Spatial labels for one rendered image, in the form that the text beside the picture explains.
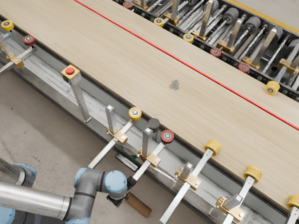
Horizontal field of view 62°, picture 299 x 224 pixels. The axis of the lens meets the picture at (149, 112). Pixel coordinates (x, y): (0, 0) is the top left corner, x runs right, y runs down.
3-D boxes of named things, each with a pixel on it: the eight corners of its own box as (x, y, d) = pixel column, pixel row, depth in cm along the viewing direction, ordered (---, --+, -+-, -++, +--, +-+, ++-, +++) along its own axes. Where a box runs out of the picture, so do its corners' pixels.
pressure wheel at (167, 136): (167, 151, 155) (169, 144, 145) (156, 144, 157) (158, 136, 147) (174, 142, 158) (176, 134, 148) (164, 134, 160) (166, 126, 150)
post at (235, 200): (212, 219, 149) (240, 204, 108) (207, 215, 150) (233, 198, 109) (214, 214, 151) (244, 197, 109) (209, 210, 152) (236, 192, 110)
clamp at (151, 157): (155, 168, 146) (155, 166, 142) (137, 155, 150) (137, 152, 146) (160, 161, 149) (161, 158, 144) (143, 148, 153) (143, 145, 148)
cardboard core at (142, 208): (146, 217, 202) (118, 194, 210) (146, 219, 208) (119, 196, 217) (152, 209, 205) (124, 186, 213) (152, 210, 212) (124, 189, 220)
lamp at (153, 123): (152, 148, 138) (155, 130, 119) (144, 142, 139) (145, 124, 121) (158, 140, 140) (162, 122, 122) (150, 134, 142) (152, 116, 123)
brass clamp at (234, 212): (237, 223, 124) (240, 222, 119) (213, 206, 127) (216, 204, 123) (242, 213, 126) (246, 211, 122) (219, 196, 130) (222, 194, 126)
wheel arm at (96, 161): (92, 171, 147) (91, 169, 143) (88, 167, 148) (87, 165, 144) (139, 120, 165) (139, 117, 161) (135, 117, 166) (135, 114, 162)
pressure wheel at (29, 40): (29, 46, 194) (23, 34, 184) (39, 45, 195) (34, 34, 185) (27, 53, 190) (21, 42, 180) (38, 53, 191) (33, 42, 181)
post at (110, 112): (116, 147, 171) (109, 111, 129) (112, 144, 171) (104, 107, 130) (119, 143, 172) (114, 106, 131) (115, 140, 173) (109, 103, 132)
